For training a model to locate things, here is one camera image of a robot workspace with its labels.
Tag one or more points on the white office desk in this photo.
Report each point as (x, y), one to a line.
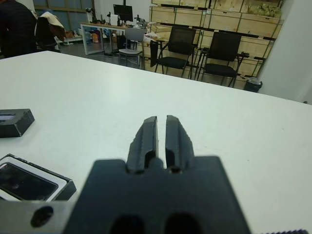
(84, 36)

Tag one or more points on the black box base white inlay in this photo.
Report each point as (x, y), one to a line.
(65, 189)

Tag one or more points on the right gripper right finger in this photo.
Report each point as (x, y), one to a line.
(180, 146)

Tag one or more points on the black computer monitor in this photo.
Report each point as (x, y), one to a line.
(123, 13)

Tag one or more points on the black box lid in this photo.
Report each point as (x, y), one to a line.
(19, 124)

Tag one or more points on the beige brown jacket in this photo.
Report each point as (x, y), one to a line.
(56, 25)

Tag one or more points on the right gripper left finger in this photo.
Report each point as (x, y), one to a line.
(140, 151)

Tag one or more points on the black computer tower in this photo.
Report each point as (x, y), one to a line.
(120, 42)

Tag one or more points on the grey plastic chair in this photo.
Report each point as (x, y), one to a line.
(134, 35)

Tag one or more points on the person in dark jacket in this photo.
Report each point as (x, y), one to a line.
(17, 26)

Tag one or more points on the black waste bin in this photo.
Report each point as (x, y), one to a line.
(253, 84)

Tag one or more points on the yellow green bundle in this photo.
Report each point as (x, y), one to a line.
(264, 9)

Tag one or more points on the black chair with jacket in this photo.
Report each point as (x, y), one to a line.
(44, 34)

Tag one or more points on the black mesh armchair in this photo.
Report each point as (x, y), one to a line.
(225, 46)
(181, 40)

